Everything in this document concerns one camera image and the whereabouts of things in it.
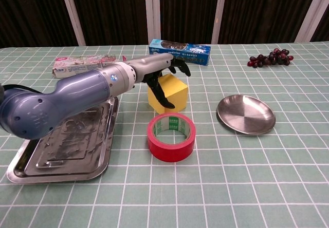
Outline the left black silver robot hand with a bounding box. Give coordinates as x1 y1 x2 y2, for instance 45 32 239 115
128 52 191 109

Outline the yellow cube block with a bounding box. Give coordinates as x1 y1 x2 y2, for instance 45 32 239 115
148 73 188 115

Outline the red tape roll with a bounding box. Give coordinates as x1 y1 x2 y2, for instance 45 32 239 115
147 112 197 163

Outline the blue cookie box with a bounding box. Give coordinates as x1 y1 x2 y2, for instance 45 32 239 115
148 39 211 66

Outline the pink floral carton box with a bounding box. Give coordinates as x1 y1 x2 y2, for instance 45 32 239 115
52 54 129 79

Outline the round steel plate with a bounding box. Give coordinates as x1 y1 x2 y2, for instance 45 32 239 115
216 94 277 136

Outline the dark red grape bunch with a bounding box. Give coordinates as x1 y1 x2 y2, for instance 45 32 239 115
247 48 294 68

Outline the green checked tablecloth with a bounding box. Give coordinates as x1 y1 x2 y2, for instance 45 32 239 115
0 41 329 228

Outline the rectangular steel tray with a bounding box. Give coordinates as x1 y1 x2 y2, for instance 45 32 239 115
6 96 120 185

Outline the white frame post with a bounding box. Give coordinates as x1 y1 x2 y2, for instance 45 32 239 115
58 0 86 46
295 0 329 43
143 0 161 45
211 0 229 45

